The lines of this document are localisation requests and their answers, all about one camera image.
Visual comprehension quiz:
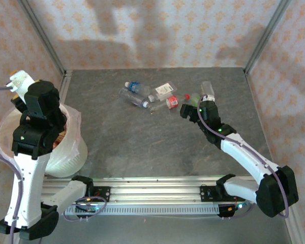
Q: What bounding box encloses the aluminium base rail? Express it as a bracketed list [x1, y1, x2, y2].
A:
[40, 176, 294, 205]

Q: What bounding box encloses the black controller board with LEDs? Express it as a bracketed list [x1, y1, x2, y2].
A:
[217, 200, 251, 220]
[75, 197, 100, 214]

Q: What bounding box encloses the green label bottle red cap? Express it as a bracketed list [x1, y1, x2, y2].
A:
[184, 93, 202, 107]

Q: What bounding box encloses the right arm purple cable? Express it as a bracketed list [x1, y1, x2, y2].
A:
[197, 94, 290, 219]

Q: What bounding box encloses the aluminium frame post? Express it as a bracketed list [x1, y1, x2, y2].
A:
[16, 0, 67, 77]
[243, 0, 293, 74]

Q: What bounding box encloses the blue label bottle white cap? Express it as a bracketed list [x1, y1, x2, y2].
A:
[124, 81, 151, 96]

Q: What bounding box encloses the clear bottle green ring cap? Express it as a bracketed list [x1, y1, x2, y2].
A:
[201, 80, 216, 97]

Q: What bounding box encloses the clear bottle red label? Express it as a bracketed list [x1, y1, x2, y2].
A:
[149, 95, 181, 114]

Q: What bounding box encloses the aluminium side rail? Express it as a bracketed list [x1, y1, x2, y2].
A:
[243, 71, 289, 185]
[57, 70, 73, 107]

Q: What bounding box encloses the white bin with plastic liner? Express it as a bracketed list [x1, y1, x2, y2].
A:
[0, 101, 89, 178]

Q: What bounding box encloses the clear unlabelled bottle white cap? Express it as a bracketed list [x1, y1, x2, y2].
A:
[119, 87, 150, 108]

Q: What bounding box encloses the white slotted cable duct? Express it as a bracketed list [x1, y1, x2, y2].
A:
[65, 205, 221, 216]

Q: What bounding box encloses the white packet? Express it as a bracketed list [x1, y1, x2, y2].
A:
[148, 81, 178, 103]

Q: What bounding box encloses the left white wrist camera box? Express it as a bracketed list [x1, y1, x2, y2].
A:
[5, 70, 37, 102]

